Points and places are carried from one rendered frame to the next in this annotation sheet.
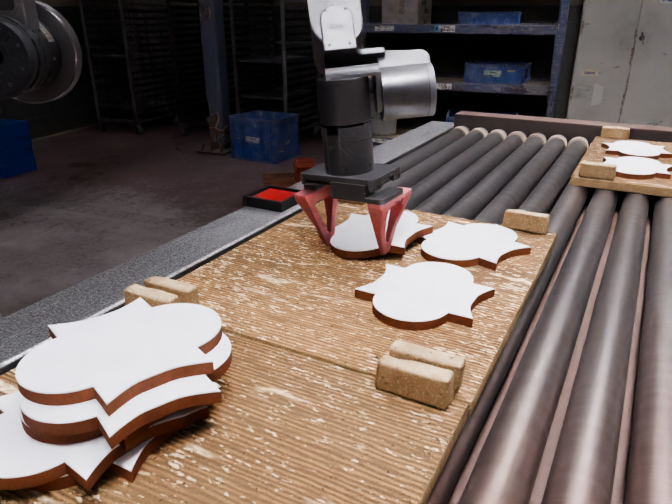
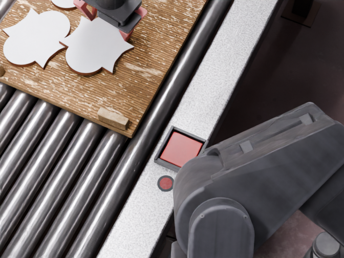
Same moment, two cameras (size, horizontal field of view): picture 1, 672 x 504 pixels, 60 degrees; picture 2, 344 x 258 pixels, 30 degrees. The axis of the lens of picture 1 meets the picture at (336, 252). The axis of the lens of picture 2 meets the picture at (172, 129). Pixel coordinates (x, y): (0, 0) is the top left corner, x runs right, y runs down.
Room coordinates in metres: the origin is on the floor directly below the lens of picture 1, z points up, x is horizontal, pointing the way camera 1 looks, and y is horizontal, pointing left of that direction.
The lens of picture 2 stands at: (1.39, 0.07, 1.99)
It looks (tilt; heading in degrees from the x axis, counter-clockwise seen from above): 64 degrees down; 178
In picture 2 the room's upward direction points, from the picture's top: straight up
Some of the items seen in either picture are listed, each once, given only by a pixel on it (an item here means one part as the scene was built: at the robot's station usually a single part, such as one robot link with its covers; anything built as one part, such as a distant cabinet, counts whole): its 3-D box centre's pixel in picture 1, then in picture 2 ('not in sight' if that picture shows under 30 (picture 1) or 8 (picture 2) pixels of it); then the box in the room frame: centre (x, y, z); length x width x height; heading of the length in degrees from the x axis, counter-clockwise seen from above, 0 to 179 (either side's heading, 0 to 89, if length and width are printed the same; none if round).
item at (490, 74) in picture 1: (497, 72); not in sight; (5.15, -1.38, 0.72); 0.50 x 0.38 x 0.16; 62
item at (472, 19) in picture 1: (488, 19); not in sight; (5.14, -1.26, 1.14); 0.50 x 0.38 x 0.11; 78
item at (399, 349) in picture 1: (425, 365); not in sight; (0.39, -0.07, 0.95); 0.06 x 0.02 x 0.03; 62
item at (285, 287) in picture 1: (374, 268); (100, 20); (0.62, -0.05, 0.93); 0.41 x 0.35 x 0.02; 152
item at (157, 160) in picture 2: (274, 197); (181, 151); (0.92, 0.10, 0.92); 0.08 x 0.08 x 0.02; 62
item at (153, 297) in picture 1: (152, 303); not in sight; (0.50, 0.18, 0.95); 0.06 x 0.02 x 0.03; 62
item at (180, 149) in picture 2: (274, 198); (181, 152); (0.92, 0.10, 0.92); 0.06 x 0.06 x 0.01; 62
